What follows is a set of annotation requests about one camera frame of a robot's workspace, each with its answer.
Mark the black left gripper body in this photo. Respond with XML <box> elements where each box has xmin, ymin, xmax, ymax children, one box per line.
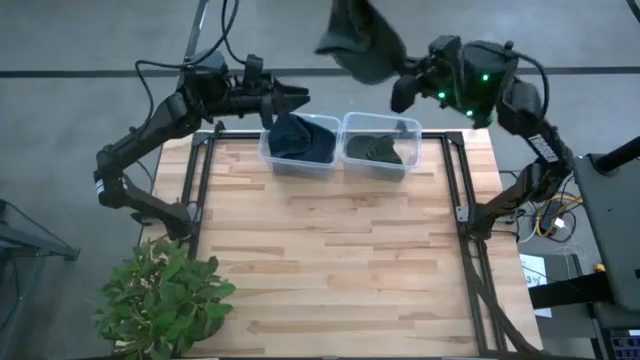
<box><xmin>227</xmin><ymin>82</ymin><xmax>276</xmax><ymax>119</ymax></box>

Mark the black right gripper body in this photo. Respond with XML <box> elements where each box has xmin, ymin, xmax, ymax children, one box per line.
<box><xmin>414</xmin><ymin>49</ymin><xmax>464</xmax><ymax>109</ymax></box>

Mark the dark green baseball cap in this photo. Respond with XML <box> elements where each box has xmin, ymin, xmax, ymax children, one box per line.
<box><xmin>314</xmin><ymin>0</ymin><xmax>409</xmax><ymax>85</ymax></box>
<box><xmin>347</xmin><ymin>133</ymin><xmax>404</xmax><ymax>166</ymax></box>

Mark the clear plastic bin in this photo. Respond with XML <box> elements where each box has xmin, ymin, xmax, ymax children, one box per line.
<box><xmin>340</xmin><ymin>110</ymin><xmax>424</xmax><ymax>182</ymax></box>
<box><xmin>257</xmin><ymin>112</ymin><xmax>344</xmax><ymax>180</ymax></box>

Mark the black stand pole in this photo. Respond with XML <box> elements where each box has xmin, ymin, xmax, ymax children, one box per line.
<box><xmin>594</xmin><ymin>135</ymin><xmax>640</xmax><ymax>175</ymax></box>

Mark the white paper sheet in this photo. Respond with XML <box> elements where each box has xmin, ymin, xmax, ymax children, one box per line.
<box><xmin>518</xmin><ymin>253</ymin><xmax>554</xmax><ymax>320</ymax></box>

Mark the green potted plant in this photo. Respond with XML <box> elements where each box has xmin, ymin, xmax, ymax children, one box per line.
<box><xmin>92</xmin><ymin>237</ymin><xmax>237</xmax><ymax>360</ymax></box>

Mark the black cart base bar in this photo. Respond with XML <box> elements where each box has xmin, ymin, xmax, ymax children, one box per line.
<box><xmin>528</xmin><ymin>272</ymin><xmax>616</xmax><ymax>310</ymax></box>

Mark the grey metal stand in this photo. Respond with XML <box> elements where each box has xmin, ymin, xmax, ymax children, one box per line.
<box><xmin>0</xmin><ymin>198</ymin><xmax>81</xmax><ymax>360</ymax></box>

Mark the black device with blue lights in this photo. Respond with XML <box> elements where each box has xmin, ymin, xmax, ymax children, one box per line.
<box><xmin>607</xmin><ymin>327</ymin><xmax>640</xmax><ymax>360</ymax></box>

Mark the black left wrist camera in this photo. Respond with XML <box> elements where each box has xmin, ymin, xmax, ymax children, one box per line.
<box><xmin>243</xmin><ymin>54</ymin><xmax>265</xmax><ymax>91</ymax></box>

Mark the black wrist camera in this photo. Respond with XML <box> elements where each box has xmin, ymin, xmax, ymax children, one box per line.
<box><xmin>428</xmin><ymin>34</ymin><xmax>462</xmax><ymax>54</ymax></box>
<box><xmin>243</xmin><ymin>54</ymin><xmax>265</xmax><ymax>91</ymax></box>

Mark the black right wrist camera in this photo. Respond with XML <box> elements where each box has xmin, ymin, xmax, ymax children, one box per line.
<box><xmin>428</xmin><ymin>34</ymin><xmax>462</xmax><ymax>54</ymax></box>

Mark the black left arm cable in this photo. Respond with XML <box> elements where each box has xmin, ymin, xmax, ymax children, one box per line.
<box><xmin>134</xmin><ymin>0</ymin><xmax>241</xmax><ymax>121</ymax></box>

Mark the yellow cable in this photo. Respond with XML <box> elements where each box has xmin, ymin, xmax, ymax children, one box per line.
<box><xmin>534</xmin><ymin>195</ymin><xmax>584</xmax><ymax>239</ymax></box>

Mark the black diagonal frame strut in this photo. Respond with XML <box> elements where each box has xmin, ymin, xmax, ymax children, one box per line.
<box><xmin>464</xmin><ymin>239</ymin><xmax>549</xmax><ymax>359</ymax></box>

